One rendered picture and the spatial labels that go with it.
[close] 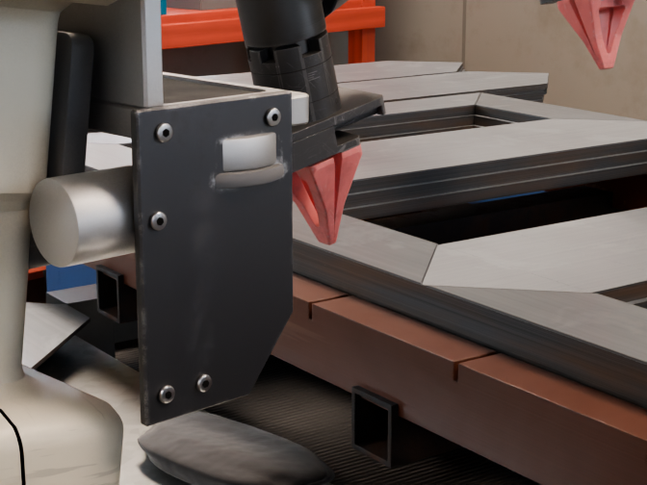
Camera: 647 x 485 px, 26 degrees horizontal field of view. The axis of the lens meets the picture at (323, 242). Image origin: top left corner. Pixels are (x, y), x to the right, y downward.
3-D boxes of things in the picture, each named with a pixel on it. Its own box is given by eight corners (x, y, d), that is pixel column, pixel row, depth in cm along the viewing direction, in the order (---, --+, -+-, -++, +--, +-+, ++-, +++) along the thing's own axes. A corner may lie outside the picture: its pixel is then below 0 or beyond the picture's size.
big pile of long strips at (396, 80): (436, 88, 262) (436, 56, 261) (590, 114, 230) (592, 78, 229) (39, 127, 218) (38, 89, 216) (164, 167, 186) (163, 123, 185)
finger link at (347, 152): (247, 257, 102) (220, 136, 98) (324, 221, 105) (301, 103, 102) (302, 277, 96) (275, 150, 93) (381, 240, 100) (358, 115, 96)
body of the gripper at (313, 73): (221, 154, 98) (198, 53, 96) (335, 108, 103) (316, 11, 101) (273, 169, 93) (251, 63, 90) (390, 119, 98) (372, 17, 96)
